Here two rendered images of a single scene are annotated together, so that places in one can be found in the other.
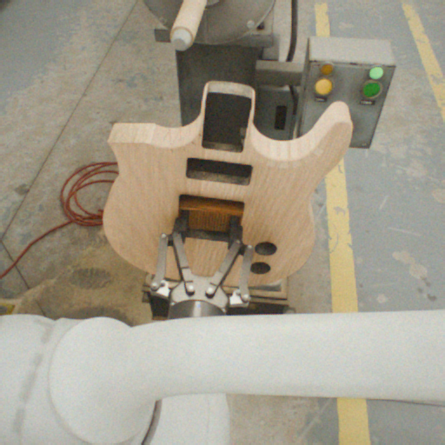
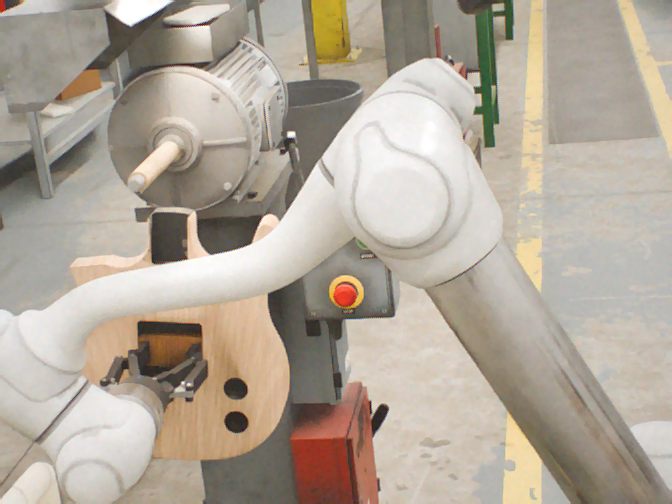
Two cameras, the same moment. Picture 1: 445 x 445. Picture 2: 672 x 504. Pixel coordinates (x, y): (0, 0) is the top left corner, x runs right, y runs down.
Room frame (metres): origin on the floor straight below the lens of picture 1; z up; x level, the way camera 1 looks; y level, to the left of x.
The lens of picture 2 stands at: (-1.32, -0.38, 1.76)
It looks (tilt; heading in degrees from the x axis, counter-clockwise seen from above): 19 degrees down; 4
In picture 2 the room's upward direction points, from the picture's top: 6 degrees counter-clockwise
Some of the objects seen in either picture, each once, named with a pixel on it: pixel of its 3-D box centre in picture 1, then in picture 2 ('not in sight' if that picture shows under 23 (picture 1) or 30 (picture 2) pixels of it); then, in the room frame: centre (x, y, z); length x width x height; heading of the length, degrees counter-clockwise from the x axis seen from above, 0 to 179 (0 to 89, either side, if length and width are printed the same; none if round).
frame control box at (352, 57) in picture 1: (323, 88); (340, 260); (0.85, -0.22, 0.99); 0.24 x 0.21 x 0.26; 174
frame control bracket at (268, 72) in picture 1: (298, 74); not in sight; (0.86, -0.16, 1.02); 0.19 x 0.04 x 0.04; 84
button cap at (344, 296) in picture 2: not in sight; (345, 293); (0.72, -0.23, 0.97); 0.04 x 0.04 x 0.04; 84
